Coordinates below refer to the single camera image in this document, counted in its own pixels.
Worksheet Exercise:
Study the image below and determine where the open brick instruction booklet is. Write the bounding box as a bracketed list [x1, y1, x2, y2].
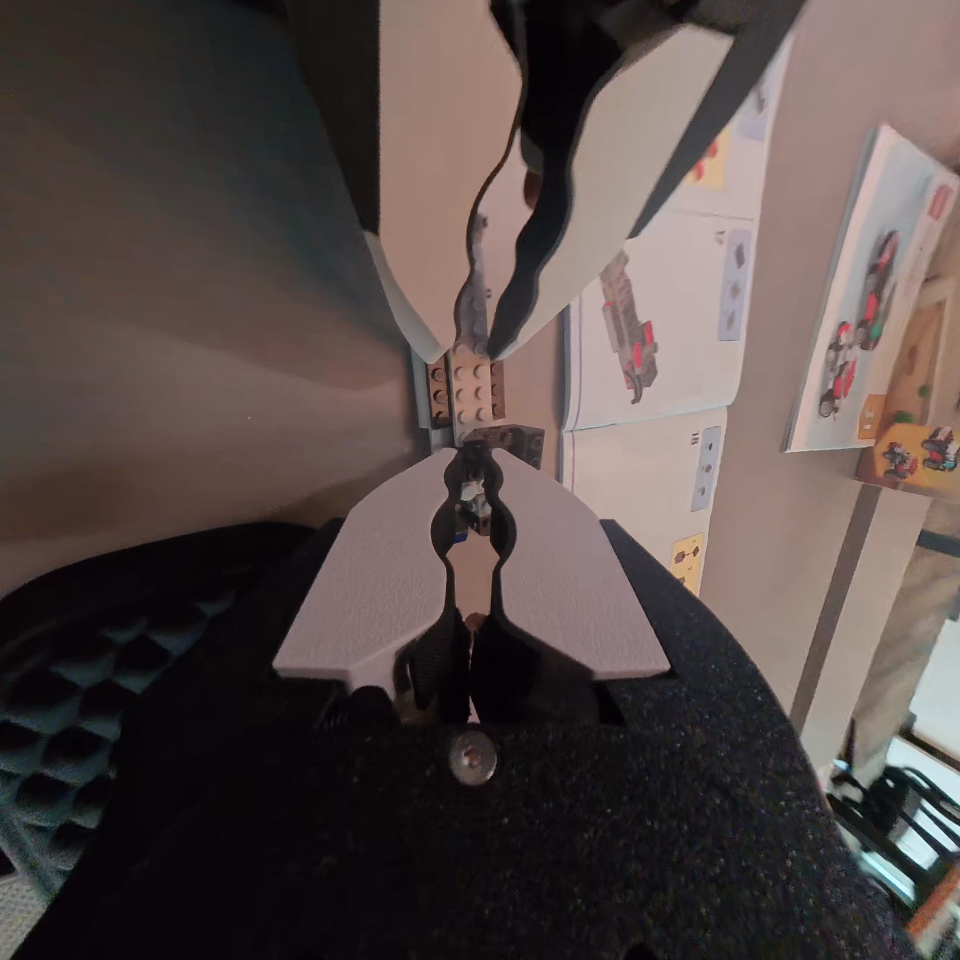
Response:
[558, 33, 796, 597]

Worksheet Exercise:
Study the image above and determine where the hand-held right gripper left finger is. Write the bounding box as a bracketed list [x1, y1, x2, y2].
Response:
[273, 447, 474, 725]

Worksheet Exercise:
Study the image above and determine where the instruction booklet with car cover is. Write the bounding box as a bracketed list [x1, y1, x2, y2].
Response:
[782, 123, 960, 455]

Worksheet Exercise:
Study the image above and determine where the grey black toy brick model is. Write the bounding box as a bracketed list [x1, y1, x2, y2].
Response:
[426, 213, 547, 543]

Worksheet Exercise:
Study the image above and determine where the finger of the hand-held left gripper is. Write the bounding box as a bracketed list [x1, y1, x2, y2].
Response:
[487, 22, 736, 360]
[363, 0, 526, 363]

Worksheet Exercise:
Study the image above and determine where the tan toy brick box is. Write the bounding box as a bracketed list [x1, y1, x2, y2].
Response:
[855, 277, 960, 500]

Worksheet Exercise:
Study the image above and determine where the grey desk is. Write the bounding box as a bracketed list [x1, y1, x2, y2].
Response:
[0, 0, 960, 736]

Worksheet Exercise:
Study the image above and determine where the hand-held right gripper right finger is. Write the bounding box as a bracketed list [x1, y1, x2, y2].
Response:
[472, 447, 671, 725]

